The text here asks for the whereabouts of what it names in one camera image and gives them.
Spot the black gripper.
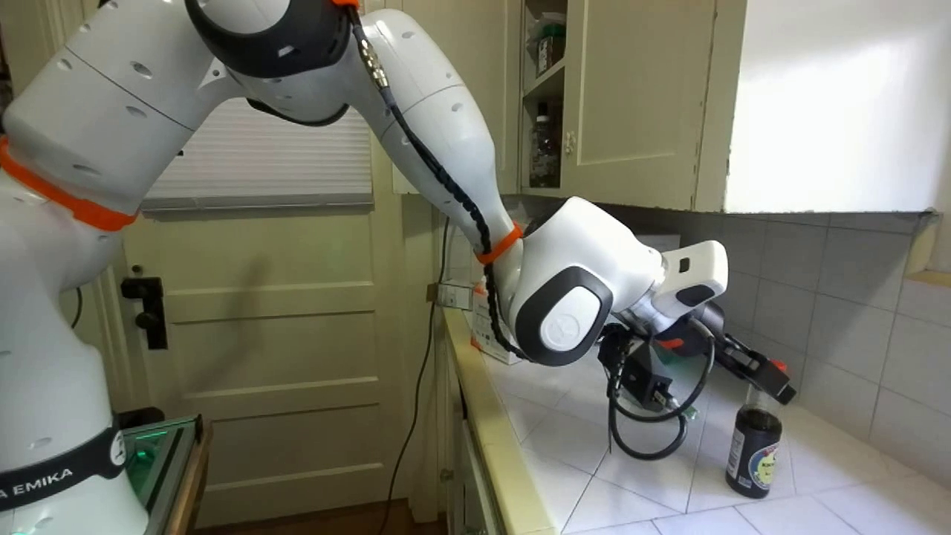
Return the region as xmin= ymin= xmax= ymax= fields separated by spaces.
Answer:
xmin=684 ymin=305 xmax=798 ymax=406

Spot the dark soy sauce bottle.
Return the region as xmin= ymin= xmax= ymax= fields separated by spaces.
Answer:
xmin=723 ymin=384 xmax=787 ymax=501

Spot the closed pale green cabinet door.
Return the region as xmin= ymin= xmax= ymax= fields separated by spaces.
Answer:
xmin=559 ymin=0 xmax=749 ymax=214

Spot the pale green base cabinet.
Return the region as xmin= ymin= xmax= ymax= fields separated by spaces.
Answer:
xmin=430 ymin=329 xmax=510 ymax=535

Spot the green item in cabinet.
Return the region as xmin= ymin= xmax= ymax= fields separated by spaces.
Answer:
xmin=526 ymin=9 xmax=568 ymax=75

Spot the open pale green cabinet door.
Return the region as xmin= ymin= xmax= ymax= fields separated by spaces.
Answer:
xmin=394 ymin=0 xmax=526 ymax=200

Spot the pale green panel door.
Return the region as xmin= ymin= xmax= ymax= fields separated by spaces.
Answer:
xmin=79 ymin=93 xmax=448 ymax=528

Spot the white window blind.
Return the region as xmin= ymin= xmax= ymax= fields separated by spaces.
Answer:
xmin=137 ymin=94 xmax=378 ymax=216

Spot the black door lock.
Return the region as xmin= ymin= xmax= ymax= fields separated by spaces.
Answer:
xmin=119 ymin=263 xmax=173 ymax=354

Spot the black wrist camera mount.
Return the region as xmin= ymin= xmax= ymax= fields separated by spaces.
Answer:
xmin=598 ymin=317 xmax=690 ymax=417

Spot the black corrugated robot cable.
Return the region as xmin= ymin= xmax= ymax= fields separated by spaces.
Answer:
xmin=351 ymin=14 xmax=720 ymax=463

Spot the pale green wall cabinet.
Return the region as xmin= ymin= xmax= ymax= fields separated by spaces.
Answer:
xmin=516 ymin=0 xmax=951 ymax=216

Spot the wall power outlet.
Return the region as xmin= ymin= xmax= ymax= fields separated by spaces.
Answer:
xmin=430 ymin=278 xmax=486 ymax=313

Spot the black hanging power cable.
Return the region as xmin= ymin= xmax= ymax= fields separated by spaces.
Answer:
xmin=375 ymin=220 xmax=451 ymax=513

